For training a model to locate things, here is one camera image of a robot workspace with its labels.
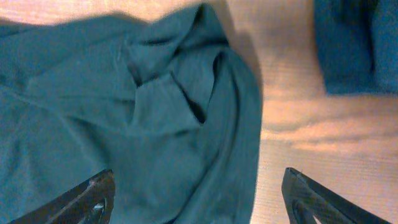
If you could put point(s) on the black t-shirt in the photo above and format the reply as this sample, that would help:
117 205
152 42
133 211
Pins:
168 106

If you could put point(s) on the navy blue folded garment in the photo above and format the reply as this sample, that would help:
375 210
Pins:
357 45

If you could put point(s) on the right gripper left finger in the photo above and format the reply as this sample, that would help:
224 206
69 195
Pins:
90 202

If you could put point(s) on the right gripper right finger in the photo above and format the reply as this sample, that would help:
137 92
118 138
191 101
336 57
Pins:
308 202

